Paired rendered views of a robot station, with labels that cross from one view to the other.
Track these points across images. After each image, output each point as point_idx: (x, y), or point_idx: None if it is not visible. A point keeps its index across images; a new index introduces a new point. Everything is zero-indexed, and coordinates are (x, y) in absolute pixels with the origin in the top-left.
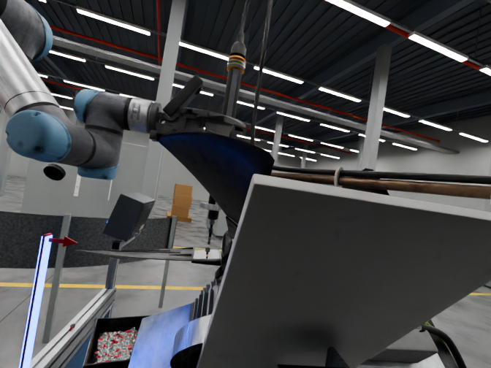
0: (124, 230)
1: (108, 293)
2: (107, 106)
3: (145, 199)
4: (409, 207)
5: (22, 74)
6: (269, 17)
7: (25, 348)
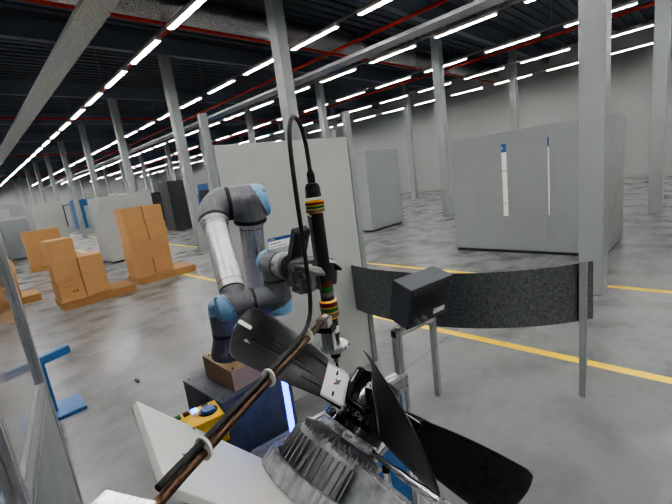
0: (403, 318)
1: (393, 379)
2: (264, 267)
3: (426, 281)
4: (142, 437)
5: (219, 269)
6: (292, 171)
7: (286, 412)
